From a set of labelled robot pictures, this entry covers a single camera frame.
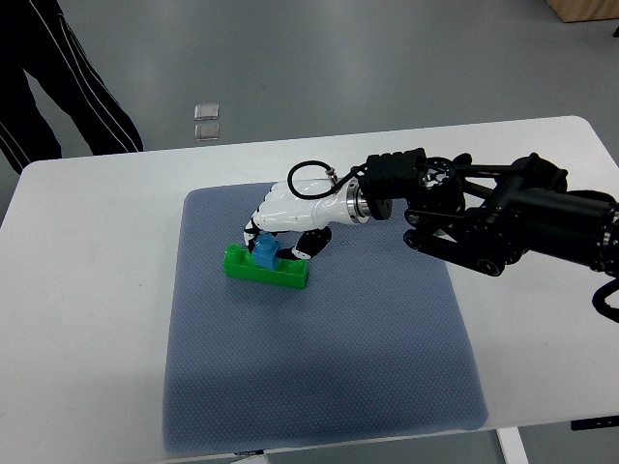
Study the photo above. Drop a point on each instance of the wooden box corner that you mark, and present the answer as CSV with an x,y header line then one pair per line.
x,y
570,11

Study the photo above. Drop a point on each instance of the green four-stud toy block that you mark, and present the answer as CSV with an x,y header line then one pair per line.
x,y
239,263

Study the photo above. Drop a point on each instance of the white table leg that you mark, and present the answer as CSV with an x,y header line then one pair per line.
x,y
511,445

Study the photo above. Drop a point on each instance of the metal floor plate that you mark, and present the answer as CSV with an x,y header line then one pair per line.
x,y
206,111
207,131

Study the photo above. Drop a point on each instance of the upper metal floor plate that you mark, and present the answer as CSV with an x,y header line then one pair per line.
x,y
206,111

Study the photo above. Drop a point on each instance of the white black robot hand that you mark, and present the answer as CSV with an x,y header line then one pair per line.
x,y
282,211

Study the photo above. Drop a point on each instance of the person legs in black trousers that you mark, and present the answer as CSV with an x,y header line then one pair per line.
x,y
38,42

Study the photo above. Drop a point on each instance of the blue-grey textured mat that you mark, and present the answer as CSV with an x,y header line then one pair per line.
x,y
373,346

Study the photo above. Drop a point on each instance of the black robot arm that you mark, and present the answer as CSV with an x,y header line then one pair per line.
x,y
485,217

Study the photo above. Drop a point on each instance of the blue toy block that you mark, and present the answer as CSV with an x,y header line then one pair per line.
x,y
265,252

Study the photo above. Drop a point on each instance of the lower metal floor plate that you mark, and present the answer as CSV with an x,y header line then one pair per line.
x,y
207,131

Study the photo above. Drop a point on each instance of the black table control panel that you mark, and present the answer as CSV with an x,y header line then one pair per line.
x,y
595,423

